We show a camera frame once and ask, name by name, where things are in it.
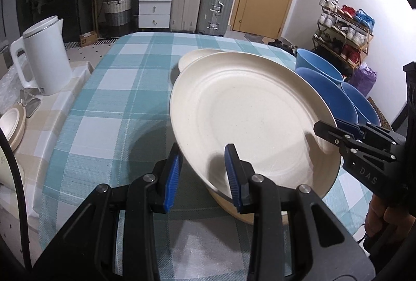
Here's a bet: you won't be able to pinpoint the small cardboard box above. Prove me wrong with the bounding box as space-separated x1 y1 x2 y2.
80 31 98 47

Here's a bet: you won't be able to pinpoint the beige checkered tablecloth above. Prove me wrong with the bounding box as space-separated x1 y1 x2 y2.
0 58 95 236

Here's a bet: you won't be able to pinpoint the purple bag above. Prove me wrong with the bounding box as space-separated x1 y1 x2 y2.
353 62 378 98

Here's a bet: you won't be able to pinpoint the silver suitcase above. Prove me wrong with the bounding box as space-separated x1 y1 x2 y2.
196 0 237 37

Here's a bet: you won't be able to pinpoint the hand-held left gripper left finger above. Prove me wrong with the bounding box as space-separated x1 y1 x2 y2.
36 142 184 281

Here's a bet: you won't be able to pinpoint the grey doormat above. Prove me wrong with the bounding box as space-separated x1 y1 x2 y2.
244 32 267 43

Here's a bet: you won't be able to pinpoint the blue shoes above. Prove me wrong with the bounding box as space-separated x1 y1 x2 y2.
354 10 375 26

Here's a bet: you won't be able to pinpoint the white drawer cabinet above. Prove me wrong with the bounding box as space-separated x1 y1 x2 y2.
138 0 173 30

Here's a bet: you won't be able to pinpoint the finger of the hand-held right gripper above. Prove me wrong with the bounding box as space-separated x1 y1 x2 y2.
314 121 395 163
335 118 405 146

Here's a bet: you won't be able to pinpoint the person's right hand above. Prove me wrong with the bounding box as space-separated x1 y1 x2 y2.
364 193 391 239

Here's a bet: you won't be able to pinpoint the beige suitcase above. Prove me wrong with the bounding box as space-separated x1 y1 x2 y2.
170 0 205 34

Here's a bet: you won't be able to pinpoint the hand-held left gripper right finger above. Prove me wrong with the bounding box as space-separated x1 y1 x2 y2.
224 143 378 281

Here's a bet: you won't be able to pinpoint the wooden shoe rack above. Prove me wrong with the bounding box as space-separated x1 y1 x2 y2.
313 0 374 74

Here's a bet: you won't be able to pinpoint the large cream plate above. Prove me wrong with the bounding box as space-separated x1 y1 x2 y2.
170 52 342 200

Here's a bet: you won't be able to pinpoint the blue bowl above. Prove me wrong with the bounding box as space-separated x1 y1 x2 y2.
295 48 344 83
341 81 381 130
296 67 358 126

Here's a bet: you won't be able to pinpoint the woven laundry basket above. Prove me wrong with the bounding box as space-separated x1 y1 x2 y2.
104 0 132 36

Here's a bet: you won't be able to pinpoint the small cream plate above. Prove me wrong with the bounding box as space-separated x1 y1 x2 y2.
178 49 225 73

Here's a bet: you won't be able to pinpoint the pile of shoes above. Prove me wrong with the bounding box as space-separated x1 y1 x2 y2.
266 39 296 56

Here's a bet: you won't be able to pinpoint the white electric kettle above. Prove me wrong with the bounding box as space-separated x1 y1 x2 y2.
10 15 74 96

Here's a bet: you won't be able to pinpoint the black cable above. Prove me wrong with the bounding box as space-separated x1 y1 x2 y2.
0 130 33 272

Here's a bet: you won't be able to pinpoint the black and white rug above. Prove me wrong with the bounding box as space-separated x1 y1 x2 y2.
63 39 121 57

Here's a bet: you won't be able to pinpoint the metal stand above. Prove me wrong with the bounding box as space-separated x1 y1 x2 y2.
18 89 41 119

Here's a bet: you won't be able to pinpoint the teal checkered tablecloth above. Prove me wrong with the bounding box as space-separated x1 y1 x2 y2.
38 31 374 281

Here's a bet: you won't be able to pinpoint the cream small bowl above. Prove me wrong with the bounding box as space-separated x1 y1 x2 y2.
0 104 27 152

